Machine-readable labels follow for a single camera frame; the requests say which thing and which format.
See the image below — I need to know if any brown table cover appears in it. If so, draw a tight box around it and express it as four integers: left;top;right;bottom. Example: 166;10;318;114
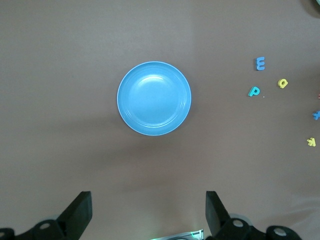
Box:
0;0;320;240

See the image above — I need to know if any teal letter a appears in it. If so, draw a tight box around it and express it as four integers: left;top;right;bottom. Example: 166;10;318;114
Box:
247;86;262;98

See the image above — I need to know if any blue round plate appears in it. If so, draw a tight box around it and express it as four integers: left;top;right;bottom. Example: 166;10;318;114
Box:
116;60;193;137

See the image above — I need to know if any blue foam letter m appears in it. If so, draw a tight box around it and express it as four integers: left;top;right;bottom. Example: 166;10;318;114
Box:
255;56;266;72

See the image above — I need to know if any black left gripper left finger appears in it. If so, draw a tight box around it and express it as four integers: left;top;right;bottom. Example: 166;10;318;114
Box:
0;191;93;240

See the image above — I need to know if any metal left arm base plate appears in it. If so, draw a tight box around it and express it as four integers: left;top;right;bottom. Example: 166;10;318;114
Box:
151;228;205;240

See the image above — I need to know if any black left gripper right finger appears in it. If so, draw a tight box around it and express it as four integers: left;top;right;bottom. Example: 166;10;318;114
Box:
204;191;301;240

